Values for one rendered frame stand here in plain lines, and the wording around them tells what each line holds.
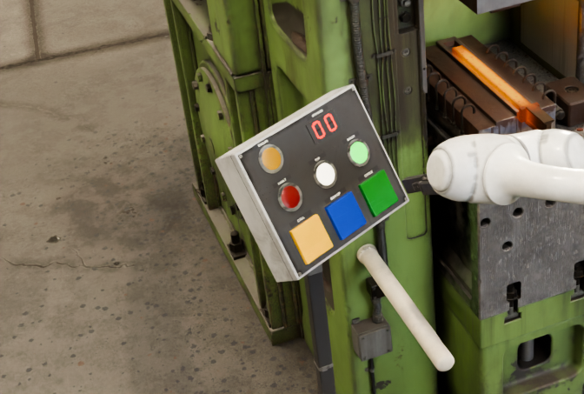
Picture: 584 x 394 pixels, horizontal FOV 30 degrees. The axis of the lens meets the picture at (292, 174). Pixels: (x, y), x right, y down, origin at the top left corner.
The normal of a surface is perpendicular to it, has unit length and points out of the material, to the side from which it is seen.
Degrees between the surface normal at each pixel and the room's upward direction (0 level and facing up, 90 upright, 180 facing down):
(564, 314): 90
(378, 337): 90
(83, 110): 0
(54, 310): 0
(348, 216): 60
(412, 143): 90
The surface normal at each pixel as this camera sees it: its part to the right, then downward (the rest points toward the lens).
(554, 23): -0.94, 0.27
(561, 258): 0.33, 0.49
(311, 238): 0.55, -0.13
